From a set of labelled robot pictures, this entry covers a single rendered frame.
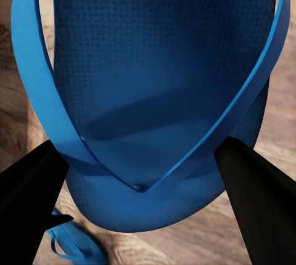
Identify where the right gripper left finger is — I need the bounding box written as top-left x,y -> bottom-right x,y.
0,139 -> 70,265

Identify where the sandal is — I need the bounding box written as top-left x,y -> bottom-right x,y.
11,0 -> 290,233
47,208 -> 109,265

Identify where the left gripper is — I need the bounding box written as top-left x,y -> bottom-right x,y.
46,214 -> 73,230

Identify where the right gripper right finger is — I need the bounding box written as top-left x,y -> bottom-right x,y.
213,136 -> 296,265

